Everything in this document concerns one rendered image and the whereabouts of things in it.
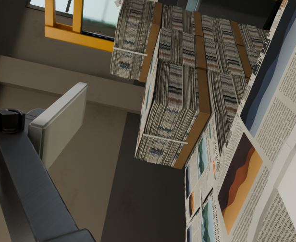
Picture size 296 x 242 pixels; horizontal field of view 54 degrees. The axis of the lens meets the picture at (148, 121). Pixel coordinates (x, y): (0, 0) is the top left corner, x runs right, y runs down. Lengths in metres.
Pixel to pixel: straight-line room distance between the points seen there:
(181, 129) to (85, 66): 2.66
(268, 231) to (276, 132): 0.08
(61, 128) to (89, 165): 3.32
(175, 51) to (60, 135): 1.27
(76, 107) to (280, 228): 0.17
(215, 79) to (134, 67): 0.58
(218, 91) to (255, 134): 0.94
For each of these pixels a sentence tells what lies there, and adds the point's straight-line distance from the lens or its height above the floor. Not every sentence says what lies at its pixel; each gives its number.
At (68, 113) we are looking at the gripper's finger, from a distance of 0.16.
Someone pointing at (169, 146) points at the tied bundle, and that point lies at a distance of 1.28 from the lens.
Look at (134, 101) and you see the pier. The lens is 3.43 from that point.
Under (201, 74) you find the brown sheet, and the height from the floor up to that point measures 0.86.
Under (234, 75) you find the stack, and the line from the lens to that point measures 1.41.
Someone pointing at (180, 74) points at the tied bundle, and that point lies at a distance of 1.29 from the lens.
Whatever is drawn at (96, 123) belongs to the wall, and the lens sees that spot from 3.53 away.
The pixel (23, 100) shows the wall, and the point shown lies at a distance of 3.71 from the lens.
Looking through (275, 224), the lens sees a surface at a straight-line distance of 0.26.
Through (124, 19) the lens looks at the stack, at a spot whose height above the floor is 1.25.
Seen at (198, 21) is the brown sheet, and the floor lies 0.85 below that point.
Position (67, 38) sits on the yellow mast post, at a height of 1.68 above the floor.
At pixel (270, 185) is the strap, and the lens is 0.21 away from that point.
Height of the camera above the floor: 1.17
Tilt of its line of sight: 5 degrees down
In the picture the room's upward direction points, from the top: 78 degrees counter-clockwise
